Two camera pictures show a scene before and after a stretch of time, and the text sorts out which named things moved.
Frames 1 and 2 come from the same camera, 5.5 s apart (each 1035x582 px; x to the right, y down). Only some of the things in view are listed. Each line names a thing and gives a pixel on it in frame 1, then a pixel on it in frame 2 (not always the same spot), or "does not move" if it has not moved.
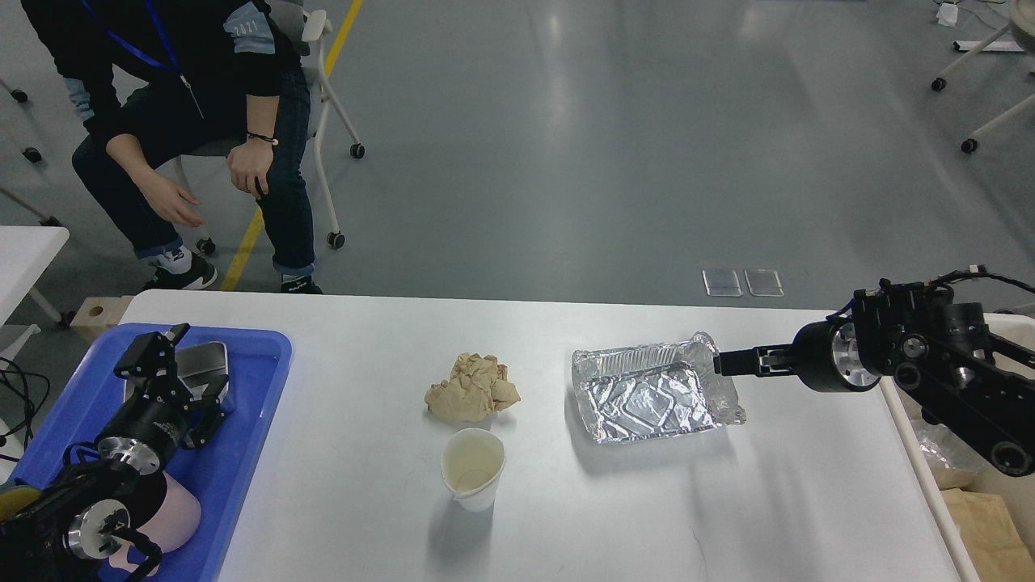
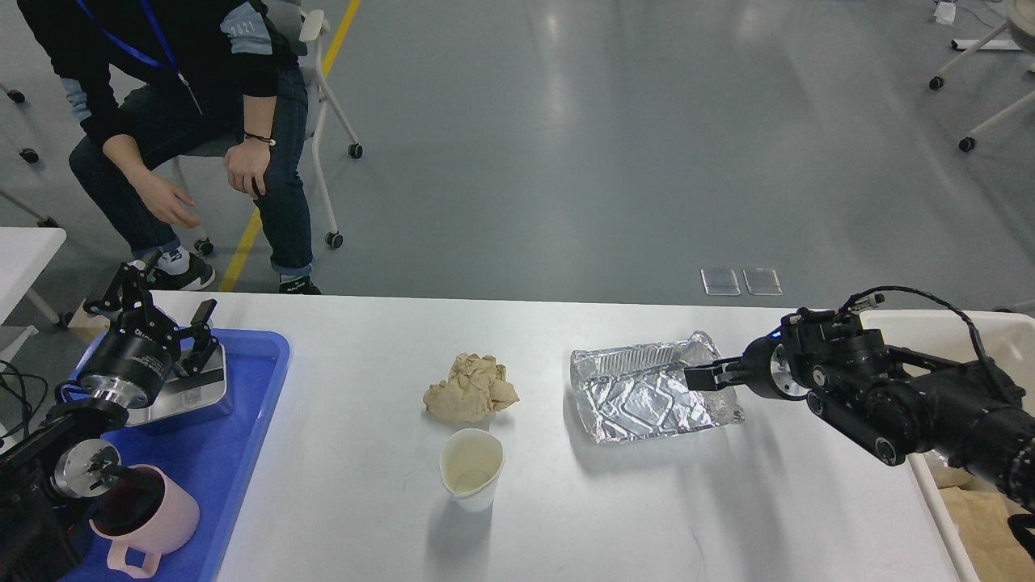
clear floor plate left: (722, 283) does not move
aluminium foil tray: (641, 392) does not move
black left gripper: (150, 428) -> (128, 372)
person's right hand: (169, 200) does not move
